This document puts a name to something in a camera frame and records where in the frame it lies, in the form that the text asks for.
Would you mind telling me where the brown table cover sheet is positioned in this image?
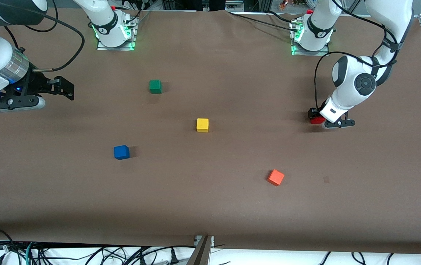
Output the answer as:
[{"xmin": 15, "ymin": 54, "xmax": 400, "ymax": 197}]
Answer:
[{"xmin": 0, "ymin": 7, "xmax": 421, "ymax": 254}]

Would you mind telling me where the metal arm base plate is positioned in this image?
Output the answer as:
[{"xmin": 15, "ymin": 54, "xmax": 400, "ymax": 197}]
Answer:
[
  {"xmin": 96, "ymin": 15, "xmax": 137, "ymax": 51},
  {"xmin": 290, "ymin": 20, "xmax": 330, "ymax": 56}
]

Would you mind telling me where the blue wooden cube block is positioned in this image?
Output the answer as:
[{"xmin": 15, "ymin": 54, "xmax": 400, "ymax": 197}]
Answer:
[{"xmin": 114, "ymin": 145, "xmax": 130, "ymax": 160}]

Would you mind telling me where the orange wooden cube block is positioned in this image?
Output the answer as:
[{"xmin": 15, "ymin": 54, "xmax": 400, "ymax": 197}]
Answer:
[{"xmin": 267, "ymin": 169, "xmax": 285, "ymax": 186}]

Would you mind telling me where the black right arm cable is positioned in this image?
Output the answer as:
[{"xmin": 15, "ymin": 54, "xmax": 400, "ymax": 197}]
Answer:
[{"xmin": 6, "ymin": 0, "xmax": 85, "ymax": 72}]

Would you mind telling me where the thick black cable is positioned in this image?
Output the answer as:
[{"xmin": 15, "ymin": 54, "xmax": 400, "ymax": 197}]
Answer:
[{"xmin": 0, "ymin": 227, "xmax": 25, "ymax": 265}]

